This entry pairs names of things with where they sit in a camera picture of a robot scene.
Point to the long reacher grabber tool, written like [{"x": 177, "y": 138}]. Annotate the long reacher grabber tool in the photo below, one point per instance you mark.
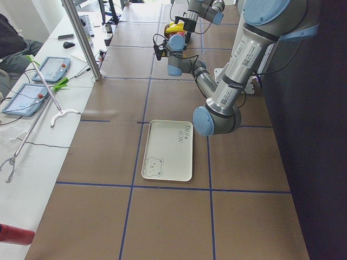
[{"x": 61, "y": 112}]

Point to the black smartphone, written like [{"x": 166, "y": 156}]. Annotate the black smartphone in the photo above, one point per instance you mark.
[{"x": 65, "y": 37}]

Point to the black computer mouse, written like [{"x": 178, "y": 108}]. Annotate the black computer mouse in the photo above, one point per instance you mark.
[{"x": 67, "y": 45}]

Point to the brown wicker basket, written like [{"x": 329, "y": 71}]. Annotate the brown wicker basket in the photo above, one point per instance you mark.
[{"x": 185, "y": 35}]

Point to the blue teach pendant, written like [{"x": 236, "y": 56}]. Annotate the blue teach pendant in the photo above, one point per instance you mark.
[
  {"x": 27, "y": 100},
  {"x": 54, "y": 69}
]

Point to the blue teach pendant near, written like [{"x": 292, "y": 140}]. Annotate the blue teach pendant near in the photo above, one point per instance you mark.
[{"x": 27, "y": 100}]

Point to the white bear tray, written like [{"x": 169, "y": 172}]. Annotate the white bear tray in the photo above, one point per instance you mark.
[{"x": 168, "y": 151}]

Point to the white pedestal column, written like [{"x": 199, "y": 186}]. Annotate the white pedestal column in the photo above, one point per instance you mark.
[{"x": 240, "y": 78}]

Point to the aluminium frame post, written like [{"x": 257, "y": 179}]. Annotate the aluminium frame post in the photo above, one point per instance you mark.
[{"x": 82, "y": 38}]

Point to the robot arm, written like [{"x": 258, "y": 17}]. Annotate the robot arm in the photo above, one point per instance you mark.
[
  {"x": 262, "y": 24},
  {"x": 211, "y": 11}
]

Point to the blue teach pendant far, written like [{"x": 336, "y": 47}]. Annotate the blue teach pendant far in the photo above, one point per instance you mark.
[{"x": 54, "y": 69}]

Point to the red cylinder bottle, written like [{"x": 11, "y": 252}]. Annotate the red cylinder bottle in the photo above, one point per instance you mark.
[{"x": 16, "y": 235}]

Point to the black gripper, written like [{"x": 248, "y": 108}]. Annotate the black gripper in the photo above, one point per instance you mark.
[{"x": 190, "y": 24}]

